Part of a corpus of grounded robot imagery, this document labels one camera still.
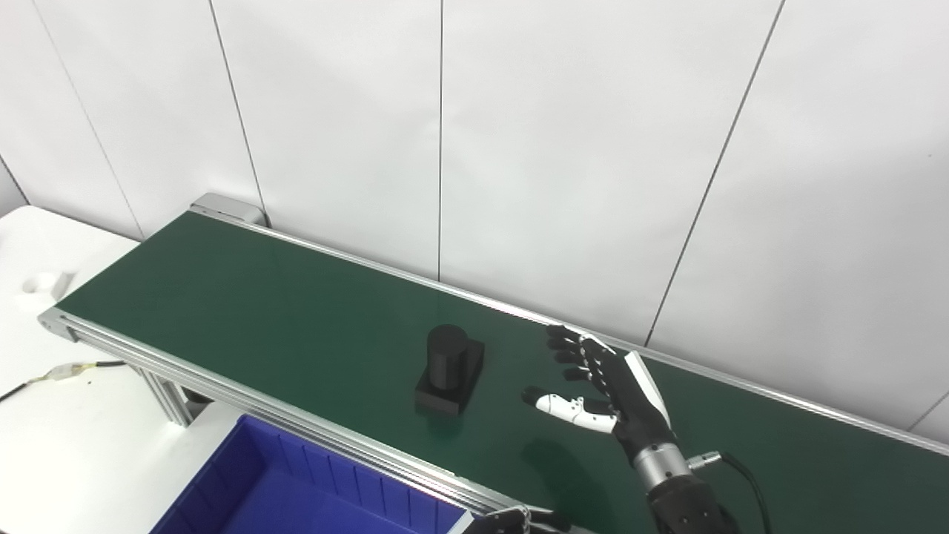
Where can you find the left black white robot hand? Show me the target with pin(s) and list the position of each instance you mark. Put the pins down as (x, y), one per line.
(511, 523)

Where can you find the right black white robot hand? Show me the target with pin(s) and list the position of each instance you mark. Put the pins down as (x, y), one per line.
(634, 408)

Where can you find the black cylinder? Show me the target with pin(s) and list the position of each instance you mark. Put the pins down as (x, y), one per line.
(445, 356)

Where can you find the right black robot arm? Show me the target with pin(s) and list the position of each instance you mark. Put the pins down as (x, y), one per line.
(682, 504)

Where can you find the blue plastic bin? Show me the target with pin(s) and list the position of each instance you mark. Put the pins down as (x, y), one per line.
(296, 504)

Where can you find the green conveyor belt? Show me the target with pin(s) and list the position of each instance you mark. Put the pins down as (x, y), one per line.
(296, 311)
(222, 397)

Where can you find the white square part with hole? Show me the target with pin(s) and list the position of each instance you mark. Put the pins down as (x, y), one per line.
(58, 284)

